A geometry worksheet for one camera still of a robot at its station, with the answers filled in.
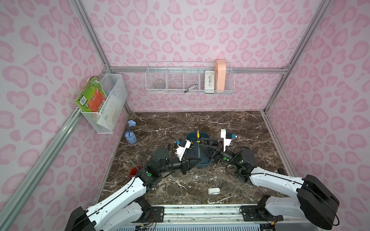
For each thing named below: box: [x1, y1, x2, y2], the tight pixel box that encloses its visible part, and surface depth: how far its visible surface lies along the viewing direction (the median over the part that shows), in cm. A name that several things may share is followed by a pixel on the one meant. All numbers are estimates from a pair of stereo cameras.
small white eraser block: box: [207, 187, 221, 195], surface depth 80 cm
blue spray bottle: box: [124, 119, 137, 144], surface depth 98 cm
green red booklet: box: [75, 76, 108, 113], surface depth 72 cm
